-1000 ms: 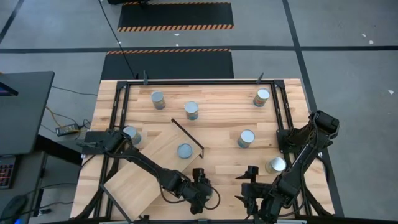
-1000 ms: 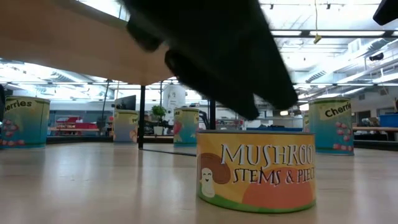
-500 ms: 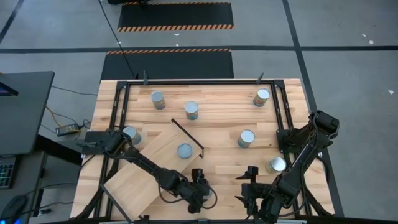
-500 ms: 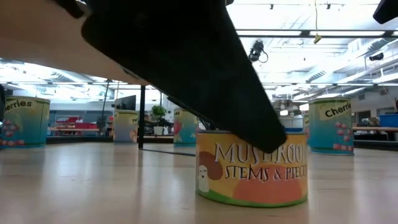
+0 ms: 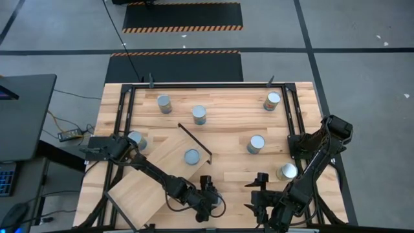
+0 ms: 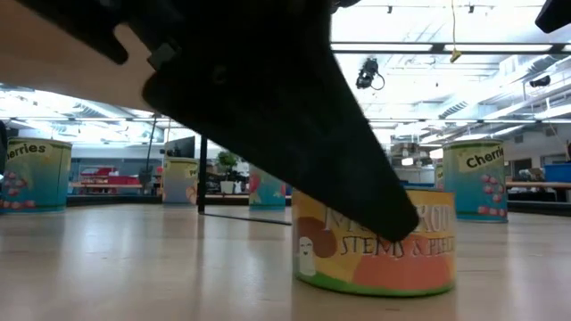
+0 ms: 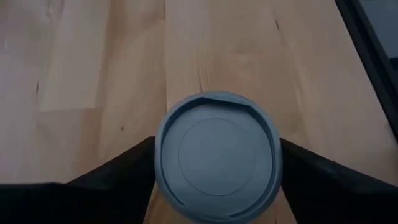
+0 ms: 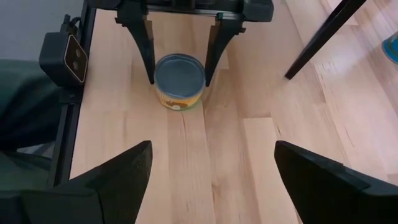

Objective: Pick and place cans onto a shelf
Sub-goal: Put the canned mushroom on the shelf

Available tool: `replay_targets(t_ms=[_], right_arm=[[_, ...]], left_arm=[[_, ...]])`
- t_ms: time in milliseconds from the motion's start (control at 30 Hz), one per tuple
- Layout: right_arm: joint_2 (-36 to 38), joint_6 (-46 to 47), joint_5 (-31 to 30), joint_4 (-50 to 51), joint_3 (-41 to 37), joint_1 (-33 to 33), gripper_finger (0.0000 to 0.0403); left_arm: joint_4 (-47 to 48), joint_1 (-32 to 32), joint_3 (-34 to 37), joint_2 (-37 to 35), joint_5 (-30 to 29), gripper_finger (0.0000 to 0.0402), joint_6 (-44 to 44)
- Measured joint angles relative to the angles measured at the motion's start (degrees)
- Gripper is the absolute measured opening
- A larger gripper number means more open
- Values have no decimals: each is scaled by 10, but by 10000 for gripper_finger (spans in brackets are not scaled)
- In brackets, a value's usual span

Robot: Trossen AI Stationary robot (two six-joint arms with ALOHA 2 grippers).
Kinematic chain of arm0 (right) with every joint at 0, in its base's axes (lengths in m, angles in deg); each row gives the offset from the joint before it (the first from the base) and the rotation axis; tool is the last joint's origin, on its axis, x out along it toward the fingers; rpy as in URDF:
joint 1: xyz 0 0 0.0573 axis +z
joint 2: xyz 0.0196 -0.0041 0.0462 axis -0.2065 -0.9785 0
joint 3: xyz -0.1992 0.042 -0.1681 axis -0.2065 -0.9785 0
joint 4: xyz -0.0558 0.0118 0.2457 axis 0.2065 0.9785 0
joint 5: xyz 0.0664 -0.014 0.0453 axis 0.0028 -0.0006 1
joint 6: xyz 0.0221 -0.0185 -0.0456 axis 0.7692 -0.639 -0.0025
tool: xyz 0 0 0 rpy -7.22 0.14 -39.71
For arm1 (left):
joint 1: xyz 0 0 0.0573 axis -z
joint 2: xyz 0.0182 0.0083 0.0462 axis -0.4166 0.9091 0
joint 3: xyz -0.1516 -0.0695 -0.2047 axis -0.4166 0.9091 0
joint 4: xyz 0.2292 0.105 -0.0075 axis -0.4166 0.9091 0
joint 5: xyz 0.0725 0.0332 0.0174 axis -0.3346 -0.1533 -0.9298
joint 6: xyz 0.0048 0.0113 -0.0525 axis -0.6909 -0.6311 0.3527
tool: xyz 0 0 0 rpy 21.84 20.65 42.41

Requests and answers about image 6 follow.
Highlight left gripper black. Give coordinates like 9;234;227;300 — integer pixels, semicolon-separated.
15;0;419;243

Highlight peaches can yellow grey label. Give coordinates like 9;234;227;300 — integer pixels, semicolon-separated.
161;156;200;206

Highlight mushrooms can yellow orange label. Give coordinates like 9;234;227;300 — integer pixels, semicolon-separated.
292;186;457;299

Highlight cherries can teal yellow label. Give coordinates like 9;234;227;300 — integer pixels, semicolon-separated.
0;137;73;213
442;139;509;223

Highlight potted plant white pot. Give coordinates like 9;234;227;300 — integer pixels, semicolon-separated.
216;150;240;195

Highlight black background monitor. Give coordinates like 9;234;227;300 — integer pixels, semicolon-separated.
164;136;196;160

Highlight black overhead rig beam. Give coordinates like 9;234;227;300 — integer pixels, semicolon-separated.
330;41;571;55
0;113;571;127

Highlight large blue storage bin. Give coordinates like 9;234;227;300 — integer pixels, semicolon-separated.
542;162;571;183

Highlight wooden workbench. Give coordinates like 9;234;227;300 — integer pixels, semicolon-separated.
507;180;571;190

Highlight red storage bins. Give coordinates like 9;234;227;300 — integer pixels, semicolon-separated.
79;166;144;196

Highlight black hanging overhead camera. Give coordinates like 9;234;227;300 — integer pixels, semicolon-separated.
354;56;385;92

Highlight yellow hanging plug cable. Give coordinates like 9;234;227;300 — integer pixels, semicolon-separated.
449;0;463;63

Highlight black slanted rig post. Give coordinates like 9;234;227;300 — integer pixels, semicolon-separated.
145;114;158;188

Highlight black metal table frame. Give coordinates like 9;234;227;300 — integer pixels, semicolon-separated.
66;194;571;218

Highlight wooden shelf black metal frame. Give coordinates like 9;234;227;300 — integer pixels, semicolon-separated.
0;0;294;226

